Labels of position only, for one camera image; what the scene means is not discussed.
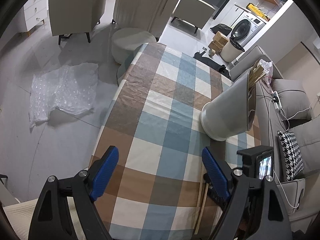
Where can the black backpack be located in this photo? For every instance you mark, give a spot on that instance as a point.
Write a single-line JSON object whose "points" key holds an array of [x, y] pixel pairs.
{"points": [[212, 64]]}

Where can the white ribbed suitcase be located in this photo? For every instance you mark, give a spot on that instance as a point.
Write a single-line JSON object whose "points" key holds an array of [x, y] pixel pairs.
{"points": [[149, 15]]}

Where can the checkered tablecloth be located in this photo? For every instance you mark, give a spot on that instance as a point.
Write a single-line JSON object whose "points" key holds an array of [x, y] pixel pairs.
{"points": [[154, 121]]}

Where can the grey sofa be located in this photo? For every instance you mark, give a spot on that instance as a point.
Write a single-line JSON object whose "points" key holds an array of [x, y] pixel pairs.
{"points": [[301, 195]]}

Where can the round white ottoman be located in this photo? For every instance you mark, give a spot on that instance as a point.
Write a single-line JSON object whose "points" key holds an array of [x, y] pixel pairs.
{"points": [[126, 40]]}

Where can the yellow crate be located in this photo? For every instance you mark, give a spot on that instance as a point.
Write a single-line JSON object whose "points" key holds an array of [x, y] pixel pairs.
{"points": [[255, 10]]}

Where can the white drawer cabinet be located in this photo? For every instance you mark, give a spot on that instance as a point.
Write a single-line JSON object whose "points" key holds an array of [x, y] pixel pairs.
{"points": [[32, 13]]}

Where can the white utensil holder bucket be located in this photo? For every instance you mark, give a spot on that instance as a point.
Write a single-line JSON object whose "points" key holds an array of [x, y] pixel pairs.
{"points": [[232, 112]]}

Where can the grey sofa cushion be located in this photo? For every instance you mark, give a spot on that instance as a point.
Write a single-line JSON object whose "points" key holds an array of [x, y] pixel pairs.
{"points": [[293, 98]]}

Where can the cardboard box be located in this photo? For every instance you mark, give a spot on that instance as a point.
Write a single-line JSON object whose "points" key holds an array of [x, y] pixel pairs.
{"points": [[221, 38]]}

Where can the white power strip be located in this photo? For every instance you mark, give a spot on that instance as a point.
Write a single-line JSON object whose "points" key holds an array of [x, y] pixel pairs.
{"points": [[276, 100]]}

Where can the cream trash bin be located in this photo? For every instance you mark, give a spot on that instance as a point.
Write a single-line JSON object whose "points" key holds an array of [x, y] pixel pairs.
{"points": [[231, 50]]}

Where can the white plastic bag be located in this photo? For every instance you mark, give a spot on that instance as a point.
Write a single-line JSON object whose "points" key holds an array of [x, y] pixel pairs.
{"points": [[267, 71]]}

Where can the wooden chopstick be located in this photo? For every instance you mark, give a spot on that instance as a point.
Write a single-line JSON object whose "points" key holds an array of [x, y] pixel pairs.
{"points": [[201, 210], [200, 189], [255, 74]]}

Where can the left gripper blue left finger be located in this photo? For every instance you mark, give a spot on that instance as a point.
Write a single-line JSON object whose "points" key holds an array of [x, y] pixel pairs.
{"points": [[52, 217]]}

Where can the beige armchair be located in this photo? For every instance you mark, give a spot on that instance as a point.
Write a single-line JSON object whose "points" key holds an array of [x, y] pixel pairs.
{"points": [[68, 17], [194, 12]]}

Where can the beige armchair near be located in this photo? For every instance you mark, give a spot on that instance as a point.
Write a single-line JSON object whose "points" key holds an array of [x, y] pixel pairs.
{"points": [[68, 17]]}

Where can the houndstooth pillow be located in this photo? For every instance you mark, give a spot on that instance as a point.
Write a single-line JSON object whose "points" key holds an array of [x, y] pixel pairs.
{"points": [[291, 154]]}

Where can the white washing machine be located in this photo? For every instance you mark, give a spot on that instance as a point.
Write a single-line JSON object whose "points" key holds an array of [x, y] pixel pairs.
{"points": [[246, 27]]}

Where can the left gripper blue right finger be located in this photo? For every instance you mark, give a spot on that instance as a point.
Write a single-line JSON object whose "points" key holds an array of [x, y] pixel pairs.
{"points": [[256, 200]]}

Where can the bubble wrap sheet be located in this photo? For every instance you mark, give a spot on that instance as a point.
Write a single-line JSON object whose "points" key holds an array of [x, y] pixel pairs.
{"points": [[71, 89]]}

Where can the black garbage bag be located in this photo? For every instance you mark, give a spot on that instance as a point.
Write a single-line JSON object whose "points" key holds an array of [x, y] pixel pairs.
{"points": [[222, 28]]}

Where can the beige armchair far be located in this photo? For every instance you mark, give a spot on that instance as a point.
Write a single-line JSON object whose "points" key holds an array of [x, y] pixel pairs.
{"points": [[194, 12]]}

